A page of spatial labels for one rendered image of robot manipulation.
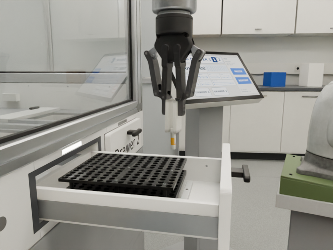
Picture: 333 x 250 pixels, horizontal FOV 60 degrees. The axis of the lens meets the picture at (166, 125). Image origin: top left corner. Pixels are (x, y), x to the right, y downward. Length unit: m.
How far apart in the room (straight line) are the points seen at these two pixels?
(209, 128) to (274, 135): 2.29
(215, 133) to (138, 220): 1.07
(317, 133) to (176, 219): 0.56
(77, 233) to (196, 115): 0.90
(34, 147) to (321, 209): 0.72
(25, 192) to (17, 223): 0.05
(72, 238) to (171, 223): 0.29
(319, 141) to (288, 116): 2.81
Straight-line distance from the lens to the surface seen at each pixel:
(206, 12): 3.93
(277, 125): 3.71
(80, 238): 0.76
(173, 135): 0.62
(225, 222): 0.47
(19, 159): 0.52
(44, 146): 0.58
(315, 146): 0.93
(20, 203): 0.55
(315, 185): 0.88
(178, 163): 0.64
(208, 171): 0.71
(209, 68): 1.47
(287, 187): 0.88
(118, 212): 0.52
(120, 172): 0.59
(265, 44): 4.34
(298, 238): 0.98
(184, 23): 0.58
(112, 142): 0.82
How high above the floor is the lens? 1.10
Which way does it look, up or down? 11 degrees down
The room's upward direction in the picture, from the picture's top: straight up
